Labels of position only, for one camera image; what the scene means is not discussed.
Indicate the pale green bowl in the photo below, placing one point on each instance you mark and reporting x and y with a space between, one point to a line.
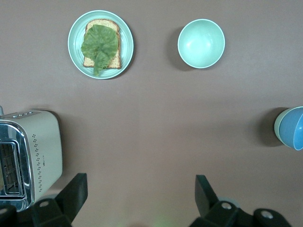
201 43
277 125

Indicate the beige chrome toaster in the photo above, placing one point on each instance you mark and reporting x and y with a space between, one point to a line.
47 146

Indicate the green lettuce leaf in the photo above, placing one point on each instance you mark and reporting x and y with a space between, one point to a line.
99 42

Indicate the pale green plate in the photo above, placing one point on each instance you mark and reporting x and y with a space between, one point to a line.
75 54

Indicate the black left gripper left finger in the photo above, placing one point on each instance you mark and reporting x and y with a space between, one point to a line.
71 196

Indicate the toast slice with lettuce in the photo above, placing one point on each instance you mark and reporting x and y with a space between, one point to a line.
116 62

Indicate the blue bowl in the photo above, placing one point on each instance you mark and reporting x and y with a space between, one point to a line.
288 127

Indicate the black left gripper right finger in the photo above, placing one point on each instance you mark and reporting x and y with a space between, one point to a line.
206 198

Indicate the brown table cover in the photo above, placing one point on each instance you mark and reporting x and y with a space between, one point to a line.
151 118

